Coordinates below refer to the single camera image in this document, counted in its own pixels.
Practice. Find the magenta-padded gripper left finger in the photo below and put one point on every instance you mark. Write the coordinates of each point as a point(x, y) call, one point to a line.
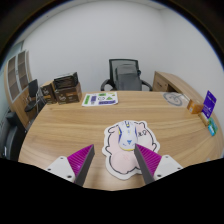
point(80, 161)

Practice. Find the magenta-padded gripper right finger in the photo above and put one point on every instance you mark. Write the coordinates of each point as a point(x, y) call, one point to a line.
point(150, 160)

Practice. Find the white blue yellow computer mouse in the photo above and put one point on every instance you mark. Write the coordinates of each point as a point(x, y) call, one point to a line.
point(127, 135)

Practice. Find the pink pig-shaped mouse pad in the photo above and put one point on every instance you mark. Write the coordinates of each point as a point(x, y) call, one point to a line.
point(121, 161)

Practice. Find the white sticker sheet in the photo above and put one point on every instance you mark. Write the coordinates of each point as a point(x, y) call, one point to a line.
point(100, 99)

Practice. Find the wide brown cardboard box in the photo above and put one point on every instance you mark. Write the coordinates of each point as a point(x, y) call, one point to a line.
point(68, 95)

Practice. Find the small orange box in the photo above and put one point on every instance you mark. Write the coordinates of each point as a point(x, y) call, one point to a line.
point(195, 107)

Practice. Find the small teal packet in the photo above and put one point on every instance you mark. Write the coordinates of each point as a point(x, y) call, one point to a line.
point(212, 126)

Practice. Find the tall brown cardboard box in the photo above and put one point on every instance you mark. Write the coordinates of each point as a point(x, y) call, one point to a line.
point(48, 93)

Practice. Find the wooden side desk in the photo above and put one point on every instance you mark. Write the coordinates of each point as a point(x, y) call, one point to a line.
point(170, 81)

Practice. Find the purple card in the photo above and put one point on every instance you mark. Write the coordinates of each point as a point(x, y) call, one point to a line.
point(209, 104)

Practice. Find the black cardboard box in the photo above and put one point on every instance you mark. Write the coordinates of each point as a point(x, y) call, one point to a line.
point(66, 80)

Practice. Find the grey bag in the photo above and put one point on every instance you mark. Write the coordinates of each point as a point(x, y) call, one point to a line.
point(129, 78)

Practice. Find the black visitor chair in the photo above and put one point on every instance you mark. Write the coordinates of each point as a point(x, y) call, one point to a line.
point(33, 88)

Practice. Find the black mesh office chair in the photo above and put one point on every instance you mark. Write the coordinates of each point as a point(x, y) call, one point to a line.
point(112, 70)

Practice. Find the wooden shelf unit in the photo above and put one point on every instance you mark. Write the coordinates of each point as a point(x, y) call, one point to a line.
point(16, 80)

